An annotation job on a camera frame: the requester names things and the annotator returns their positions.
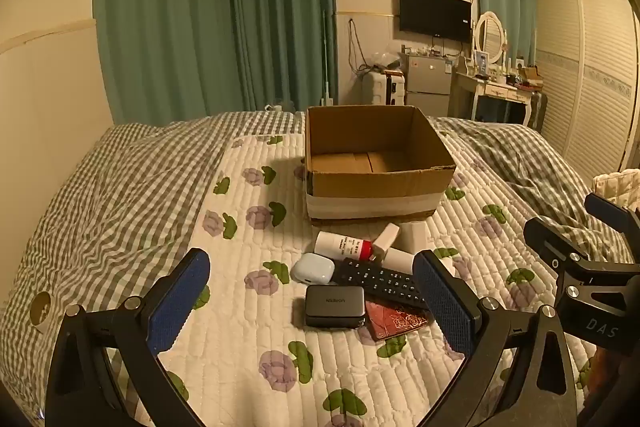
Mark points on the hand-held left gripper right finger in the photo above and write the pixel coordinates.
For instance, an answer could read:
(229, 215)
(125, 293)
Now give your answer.
(442, 302)

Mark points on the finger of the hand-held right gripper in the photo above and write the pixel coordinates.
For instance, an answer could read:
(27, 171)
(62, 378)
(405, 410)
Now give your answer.
(552, 242)
(612, 212)

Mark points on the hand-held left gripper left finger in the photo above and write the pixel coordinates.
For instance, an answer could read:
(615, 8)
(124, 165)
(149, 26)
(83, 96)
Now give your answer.
(176, 302)

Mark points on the white round mesh device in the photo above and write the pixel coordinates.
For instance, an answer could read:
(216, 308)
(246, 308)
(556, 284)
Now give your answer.
(413, 237)

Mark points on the white plug charger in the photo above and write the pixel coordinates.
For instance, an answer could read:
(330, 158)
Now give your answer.
(386, 239)

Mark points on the white tube with red band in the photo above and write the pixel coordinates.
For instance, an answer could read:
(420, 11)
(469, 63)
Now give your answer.
(340, 245)

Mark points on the brown cardboard box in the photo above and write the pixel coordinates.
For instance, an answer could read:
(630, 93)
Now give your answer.
(375, 192)

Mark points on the light blue earbuds case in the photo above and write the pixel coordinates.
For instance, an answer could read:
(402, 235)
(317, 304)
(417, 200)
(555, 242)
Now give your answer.
(312, 269)

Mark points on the black remote control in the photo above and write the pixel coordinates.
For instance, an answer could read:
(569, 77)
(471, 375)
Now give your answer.
(380, 282)

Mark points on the white floral quilted mat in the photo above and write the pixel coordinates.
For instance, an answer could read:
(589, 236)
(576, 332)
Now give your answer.
(250, 307)

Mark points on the black power bank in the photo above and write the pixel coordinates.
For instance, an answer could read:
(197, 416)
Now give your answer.
(334, 304)

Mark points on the grey checked blanket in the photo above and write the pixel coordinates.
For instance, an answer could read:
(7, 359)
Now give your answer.
(100, 207)

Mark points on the white louvred wardrobe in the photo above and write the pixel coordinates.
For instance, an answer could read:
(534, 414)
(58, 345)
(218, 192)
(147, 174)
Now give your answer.
(590, 72)

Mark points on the white dressing table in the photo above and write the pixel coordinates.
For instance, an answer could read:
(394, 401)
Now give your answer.
(492, 94)

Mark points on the silver small fridge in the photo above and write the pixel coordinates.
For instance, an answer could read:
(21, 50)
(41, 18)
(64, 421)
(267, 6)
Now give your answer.
(430, 82)

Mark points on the white oval mirror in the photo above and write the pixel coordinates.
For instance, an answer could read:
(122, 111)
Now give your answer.
(489, 38)

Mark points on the white suitcase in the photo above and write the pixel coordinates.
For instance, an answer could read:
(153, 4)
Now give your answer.
(386, 89)

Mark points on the wide green curtain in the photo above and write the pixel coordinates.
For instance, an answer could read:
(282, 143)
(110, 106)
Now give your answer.
(200, 17)

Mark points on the black wall television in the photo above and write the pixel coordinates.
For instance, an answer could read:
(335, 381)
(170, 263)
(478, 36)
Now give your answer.
(435, 14)

